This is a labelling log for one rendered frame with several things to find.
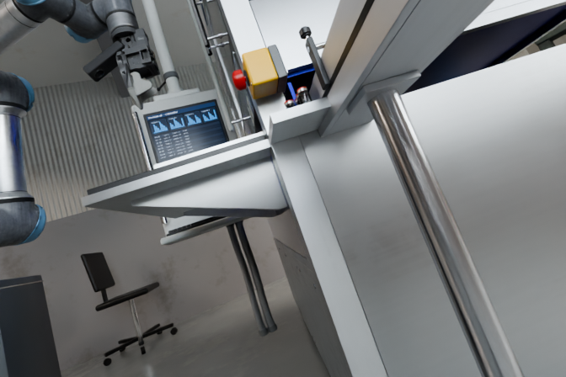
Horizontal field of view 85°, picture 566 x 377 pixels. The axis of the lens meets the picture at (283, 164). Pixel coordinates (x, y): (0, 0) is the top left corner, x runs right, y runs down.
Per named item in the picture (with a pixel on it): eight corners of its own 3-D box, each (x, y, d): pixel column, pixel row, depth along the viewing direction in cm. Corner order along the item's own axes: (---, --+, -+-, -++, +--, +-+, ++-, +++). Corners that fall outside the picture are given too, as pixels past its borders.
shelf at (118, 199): (283, 183, 137) (281, 178, 138) (304, 135, 69) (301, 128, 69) (175, 218, 131) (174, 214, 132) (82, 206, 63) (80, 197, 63)
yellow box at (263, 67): (285, 91, 67) (274, 62, 68) (287, 75, 60) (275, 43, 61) (252, 101, 66) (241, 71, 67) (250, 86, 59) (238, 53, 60)
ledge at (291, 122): (331, 124, 68) (328, 117, 68) (348, 101, 55) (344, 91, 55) (270, 144, 66) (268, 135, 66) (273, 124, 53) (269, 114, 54)
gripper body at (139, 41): (152, 62, 78) (139, 21, 80) (116, 71, 77) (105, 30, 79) (161, 77, 85) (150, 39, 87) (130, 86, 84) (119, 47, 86)
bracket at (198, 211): (276, 215, 126) (266, 185, 128) (276, 215, 123) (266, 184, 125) (194, 244, 121) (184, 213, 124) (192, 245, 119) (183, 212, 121)
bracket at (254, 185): (285, 207, 77) (269, 158, 79) (286, 206, 74) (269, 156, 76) (148, 255, 73) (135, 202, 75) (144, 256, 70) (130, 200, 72)
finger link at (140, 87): (155, 98, 77) (146, 66, 78) (130, 105, 76) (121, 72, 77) (159, 103, 80) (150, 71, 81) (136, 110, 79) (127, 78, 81)
